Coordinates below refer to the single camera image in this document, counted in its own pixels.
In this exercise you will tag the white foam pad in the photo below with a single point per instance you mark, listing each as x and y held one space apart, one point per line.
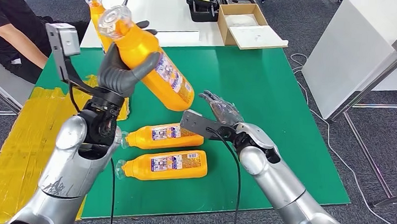
241 20

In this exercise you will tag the white box lid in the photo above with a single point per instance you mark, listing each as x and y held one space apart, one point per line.
257 37

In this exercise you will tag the orange detergent bottle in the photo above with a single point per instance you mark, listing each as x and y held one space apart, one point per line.
143 141
96 14
141 45
162 174

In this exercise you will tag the white flat box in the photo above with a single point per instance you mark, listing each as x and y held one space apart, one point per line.
178 39

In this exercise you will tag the tablet in blue case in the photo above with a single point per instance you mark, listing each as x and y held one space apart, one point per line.
125 1

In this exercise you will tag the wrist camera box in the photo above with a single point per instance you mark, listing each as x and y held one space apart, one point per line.
198 124
62 38

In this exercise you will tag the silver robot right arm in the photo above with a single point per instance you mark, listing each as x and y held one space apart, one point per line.
282 188

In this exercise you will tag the black tool case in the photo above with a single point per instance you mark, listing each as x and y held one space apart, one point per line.
203 9

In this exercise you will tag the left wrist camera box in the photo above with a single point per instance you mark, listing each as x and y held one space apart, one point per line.
62 38

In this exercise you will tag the person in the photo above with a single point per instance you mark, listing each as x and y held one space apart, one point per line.
5 2

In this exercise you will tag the person's right forearm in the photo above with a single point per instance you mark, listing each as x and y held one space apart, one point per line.
20 45

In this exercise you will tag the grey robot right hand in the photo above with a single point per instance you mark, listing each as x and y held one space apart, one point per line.
225 112

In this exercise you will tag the cardboard box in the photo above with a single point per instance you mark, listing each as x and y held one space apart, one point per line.
222 24

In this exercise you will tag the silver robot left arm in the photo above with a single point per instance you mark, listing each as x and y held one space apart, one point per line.
68 172

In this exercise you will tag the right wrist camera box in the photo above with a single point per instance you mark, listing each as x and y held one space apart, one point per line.
198 124

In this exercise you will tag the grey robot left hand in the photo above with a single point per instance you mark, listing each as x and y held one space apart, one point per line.
116 79

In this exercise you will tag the yellow plastic sheet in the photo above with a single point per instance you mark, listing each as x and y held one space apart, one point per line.
19 157

